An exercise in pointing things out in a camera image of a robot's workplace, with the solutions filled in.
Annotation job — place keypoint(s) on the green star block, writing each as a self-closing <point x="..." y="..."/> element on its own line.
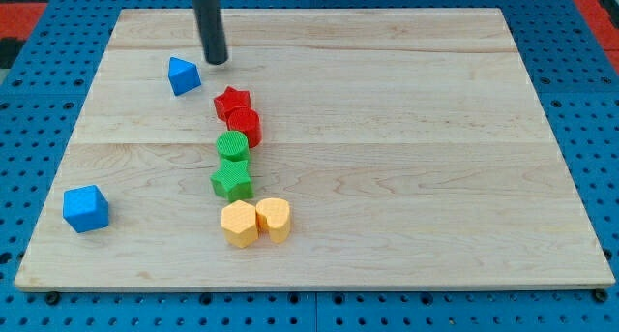
<point x="232" y="180"/>

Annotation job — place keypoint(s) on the yellow heart block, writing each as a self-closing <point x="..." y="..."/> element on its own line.
<point x="274" y="217"/>

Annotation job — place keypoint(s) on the red star block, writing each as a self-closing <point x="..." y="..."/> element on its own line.
<point x="229" y="100"/>

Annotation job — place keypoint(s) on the blue triangle block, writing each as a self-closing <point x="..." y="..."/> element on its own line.
<point x="182" y="75"/>

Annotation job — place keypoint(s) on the blue cube block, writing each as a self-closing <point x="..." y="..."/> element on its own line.
<point x="85" y="209"/>

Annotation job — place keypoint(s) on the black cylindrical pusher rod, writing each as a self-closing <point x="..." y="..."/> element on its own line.
<point x="210" y="27"/>

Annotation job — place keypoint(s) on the yellow hexagon block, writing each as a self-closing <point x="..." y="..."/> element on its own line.
<point x="239" y="225"/>

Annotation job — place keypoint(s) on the wooden board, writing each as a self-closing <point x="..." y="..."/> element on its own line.
<point x="410" y="143"/>

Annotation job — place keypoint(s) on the red cylinder block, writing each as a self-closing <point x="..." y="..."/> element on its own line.
<point x="246" y="121"/>

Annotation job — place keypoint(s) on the green cylinder block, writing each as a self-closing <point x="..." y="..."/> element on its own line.
<point x="233" y="146"/>

